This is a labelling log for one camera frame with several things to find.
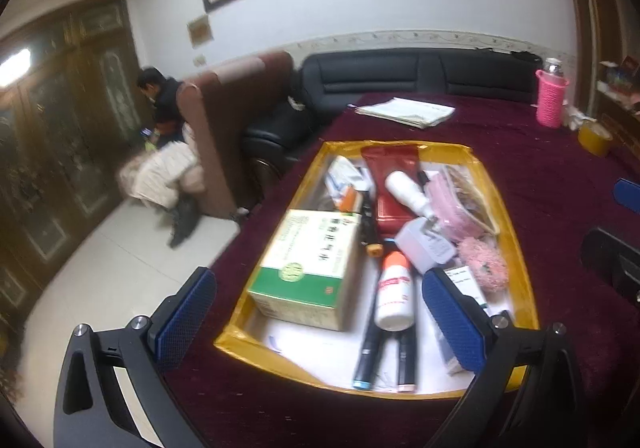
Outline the small orange box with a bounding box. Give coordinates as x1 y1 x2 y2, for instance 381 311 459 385
340 188 363 215

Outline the wooden cabinet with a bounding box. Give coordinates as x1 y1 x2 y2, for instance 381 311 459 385
555 0 640 163

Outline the yellow tape roll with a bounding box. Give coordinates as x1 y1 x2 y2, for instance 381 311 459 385
577 120 618 157

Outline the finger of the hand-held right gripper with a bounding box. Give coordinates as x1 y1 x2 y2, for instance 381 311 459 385
580 227 640 305
612 178 640 217

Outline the black leather sofa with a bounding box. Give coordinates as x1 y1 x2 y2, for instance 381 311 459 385
242 49 543 169

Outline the small white blue box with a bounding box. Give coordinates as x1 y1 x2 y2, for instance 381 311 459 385
325 155 371 199

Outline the red foil packet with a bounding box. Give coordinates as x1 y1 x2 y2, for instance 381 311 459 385
361 146 423 236

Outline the black pen with pink tip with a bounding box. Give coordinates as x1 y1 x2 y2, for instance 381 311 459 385
397 330 418 393

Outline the wooden wardrobe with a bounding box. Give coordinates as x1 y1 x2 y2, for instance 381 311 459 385
0 0 143 329

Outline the pink fuzzy scrunchie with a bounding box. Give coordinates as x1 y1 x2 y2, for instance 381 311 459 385
457 237 510 295

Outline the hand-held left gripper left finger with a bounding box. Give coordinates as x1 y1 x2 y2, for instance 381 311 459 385
52 266 218 448

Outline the brown armchair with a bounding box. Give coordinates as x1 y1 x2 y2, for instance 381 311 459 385
176 50 301 219

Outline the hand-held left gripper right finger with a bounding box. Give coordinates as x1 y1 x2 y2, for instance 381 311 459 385
421 269 588 448

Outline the white glove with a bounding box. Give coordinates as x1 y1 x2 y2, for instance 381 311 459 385
562 102 591 131

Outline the white bottle with red label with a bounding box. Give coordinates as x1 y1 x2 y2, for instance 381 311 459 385
375 250 416 331

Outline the plain white bottle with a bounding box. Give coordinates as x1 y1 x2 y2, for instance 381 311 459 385
384 170 436 219

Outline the small wall plaque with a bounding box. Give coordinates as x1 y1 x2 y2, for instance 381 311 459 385
186 15 211 48

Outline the large medicine box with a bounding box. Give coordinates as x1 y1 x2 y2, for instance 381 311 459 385
247 209 363 331

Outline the stack of white papers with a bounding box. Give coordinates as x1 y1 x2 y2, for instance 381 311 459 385
355 96 456 130

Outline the blue white medicine box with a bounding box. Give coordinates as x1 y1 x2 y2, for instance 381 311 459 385
435 265 516 376

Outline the white charger adapter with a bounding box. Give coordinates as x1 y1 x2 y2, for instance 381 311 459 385
395 218 457 275

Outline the black pen with teal tip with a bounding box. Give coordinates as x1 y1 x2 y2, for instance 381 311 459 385
352 273 388 391

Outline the yellow cardboard tray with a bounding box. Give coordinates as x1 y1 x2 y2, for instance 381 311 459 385
214 140 541 401

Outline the bottle in pink knitted sleeve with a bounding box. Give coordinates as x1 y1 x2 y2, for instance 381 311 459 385
535 58 570 129

